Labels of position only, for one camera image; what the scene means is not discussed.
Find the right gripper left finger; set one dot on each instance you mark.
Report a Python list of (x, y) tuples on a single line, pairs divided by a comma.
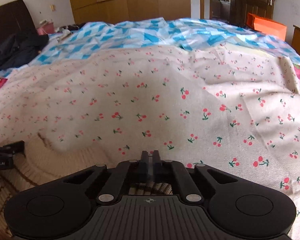
[(138, 171)]

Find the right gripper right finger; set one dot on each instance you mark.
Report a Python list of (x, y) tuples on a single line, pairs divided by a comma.
[(162, 171)]

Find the beige brown-striped knit sweater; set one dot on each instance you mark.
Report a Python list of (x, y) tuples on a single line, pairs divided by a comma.
[(42, 163)]

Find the black clothing pile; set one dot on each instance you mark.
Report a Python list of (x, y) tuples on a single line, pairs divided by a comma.
[(21, 48)]

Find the cherry print cream sheet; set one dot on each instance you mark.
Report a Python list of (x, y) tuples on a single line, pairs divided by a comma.
[(229, 107)]

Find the pink container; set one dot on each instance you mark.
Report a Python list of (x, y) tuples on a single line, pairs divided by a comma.
[(46, 27)]

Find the blue white patterned quilt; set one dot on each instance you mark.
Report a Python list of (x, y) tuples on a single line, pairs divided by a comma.
[(186, 33)]

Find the dark wooden headboard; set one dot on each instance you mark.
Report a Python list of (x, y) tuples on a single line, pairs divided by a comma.
[(15, 17)]

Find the wooden wardrobe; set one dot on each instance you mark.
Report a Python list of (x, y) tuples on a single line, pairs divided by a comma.
[(115, 11)]

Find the orange box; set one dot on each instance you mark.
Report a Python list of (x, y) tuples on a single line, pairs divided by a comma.
[(266, 26)]

